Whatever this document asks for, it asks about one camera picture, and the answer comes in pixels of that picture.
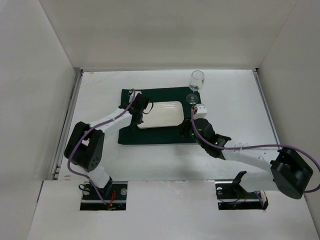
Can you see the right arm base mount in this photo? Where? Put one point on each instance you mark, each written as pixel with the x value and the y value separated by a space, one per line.
pixel 231 196

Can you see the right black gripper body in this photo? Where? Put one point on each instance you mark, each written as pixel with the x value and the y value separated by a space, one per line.
pixel 188 127

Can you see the clear wine glass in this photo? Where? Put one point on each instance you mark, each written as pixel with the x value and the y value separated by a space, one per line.
pixel 195 83

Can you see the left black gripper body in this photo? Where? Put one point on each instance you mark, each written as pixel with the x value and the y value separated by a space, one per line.
pixel 137 115

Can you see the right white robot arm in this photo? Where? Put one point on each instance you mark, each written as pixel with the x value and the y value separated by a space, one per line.
pixel 282 168

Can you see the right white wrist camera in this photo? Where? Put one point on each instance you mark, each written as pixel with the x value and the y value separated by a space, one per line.
pixel 200 111

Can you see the aluminium table rail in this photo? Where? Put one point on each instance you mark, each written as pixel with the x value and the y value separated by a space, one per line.
pixel 59 154
pixel 264 100

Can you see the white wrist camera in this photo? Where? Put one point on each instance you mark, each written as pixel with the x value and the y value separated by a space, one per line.
pixel 200 111
pixel 134 92

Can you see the left aluminium table rail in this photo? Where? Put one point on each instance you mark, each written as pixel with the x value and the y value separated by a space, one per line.
pixel 59 154

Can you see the dark green cloth placemat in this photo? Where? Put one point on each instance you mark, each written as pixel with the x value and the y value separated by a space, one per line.
pixel 132 135

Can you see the white rectangular plate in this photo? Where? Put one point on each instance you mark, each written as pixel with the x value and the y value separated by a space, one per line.
pixel 162 114

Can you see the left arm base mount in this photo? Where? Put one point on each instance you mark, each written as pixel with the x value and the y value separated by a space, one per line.
pixel 115 200

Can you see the right aluminium table rail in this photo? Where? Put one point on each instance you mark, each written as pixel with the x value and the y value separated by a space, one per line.
pixel 264 100

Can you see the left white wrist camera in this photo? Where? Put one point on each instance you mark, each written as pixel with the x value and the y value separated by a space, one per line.
pixel 134 92

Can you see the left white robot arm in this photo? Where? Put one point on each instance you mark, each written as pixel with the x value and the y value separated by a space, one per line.
pixel 84 149

